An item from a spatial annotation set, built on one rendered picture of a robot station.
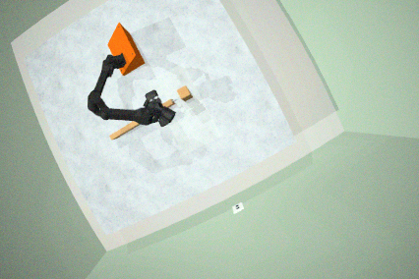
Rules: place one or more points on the wooden post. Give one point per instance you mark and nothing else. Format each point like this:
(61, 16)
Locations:
(184, 93)

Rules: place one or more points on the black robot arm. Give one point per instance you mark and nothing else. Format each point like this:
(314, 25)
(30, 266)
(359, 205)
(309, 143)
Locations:
(142, 115)

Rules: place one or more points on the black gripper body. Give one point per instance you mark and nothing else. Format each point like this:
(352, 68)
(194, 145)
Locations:
(150, 97)

